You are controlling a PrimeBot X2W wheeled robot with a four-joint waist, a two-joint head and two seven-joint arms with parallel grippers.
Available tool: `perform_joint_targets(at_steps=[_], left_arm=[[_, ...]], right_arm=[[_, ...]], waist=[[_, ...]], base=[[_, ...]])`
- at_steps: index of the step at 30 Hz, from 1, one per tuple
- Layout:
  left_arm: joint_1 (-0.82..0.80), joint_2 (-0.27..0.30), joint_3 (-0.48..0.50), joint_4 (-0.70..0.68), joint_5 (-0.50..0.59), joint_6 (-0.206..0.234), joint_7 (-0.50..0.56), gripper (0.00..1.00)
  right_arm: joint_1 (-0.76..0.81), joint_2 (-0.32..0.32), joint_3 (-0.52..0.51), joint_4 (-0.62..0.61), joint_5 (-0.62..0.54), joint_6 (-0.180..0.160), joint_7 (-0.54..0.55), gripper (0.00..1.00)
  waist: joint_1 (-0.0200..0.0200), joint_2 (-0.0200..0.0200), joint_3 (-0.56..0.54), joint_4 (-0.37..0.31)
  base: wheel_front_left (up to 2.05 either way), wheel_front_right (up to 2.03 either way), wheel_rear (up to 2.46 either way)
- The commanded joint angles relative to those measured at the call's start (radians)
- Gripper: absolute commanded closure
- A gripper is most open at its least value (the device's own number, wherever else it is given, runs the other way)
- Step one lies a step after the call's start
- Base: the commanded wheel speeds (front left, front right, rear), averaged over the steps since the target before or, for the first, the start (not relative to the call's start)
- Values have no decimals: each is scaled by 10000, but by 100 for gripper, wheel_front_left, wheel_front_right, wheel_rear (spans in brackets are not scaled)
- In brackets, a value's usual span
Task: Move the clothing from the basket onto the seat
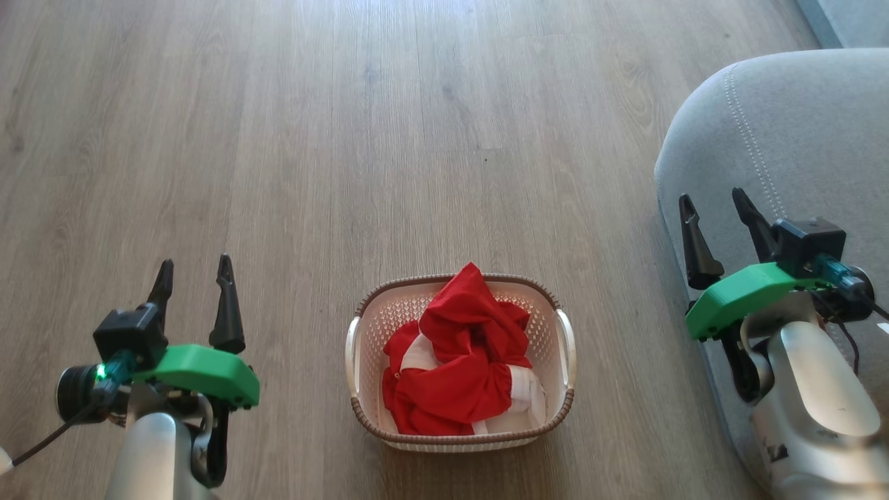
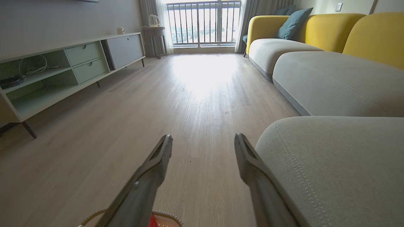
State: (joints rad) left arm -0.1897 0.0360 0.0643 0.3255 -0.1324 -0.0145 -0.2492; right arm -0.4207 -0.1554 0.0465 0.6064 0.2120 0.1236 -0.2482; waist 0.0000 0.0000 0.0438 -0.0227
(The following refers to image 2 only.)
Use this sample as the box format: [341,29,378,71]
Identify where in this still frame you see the dark balcony railing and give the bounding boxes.
[166,1,242,44]

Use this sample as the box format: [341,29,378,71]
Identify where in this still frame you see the large pale green drawer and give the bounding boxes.
[73,58,108,84]

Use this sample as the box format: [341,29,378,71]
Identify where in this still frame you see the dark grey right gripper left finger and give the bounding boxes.
[95,134,173,227]

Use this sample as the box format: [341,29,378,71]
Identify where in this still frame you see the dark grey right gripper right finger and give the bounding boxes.
[234,133,300,227]

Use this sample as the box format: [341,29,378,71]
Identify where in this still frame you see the black flat device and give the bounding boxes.
[0,76,25,90]

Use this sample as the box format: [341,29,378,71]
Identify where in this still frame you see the dark blue cushion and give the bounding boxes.
[273,5,297,16]

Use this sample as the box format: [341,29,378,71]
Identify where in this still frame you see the grey cabinet door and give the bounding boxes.
[101,34,145,70]

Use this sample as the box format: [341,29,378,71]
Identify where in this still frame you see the small pale green drawer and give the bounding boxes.
[65,43,102,67]

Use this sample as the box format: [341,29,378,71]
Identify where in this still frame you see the cream plastic laundry basket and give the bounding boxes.
[77,208,185,227]

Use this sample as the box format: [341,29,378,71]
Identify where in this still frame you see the yellow and grey sofa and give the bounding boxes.
[245,12,404,227]

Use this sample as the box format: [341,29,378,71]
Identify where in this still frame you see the grey round side table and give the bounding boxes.
[140,26,168,59]

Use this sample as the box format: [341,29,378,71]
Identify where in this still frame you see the white coiled cable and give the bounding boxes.
[18,55,60,78]

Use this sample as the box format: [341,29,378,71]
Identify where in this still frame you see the pale green TV cabinet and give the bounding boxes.
[0,32,146,139]

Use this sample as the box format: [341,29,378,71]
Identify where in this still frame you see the large teal cushion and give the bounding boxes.
[277,8,313,40]

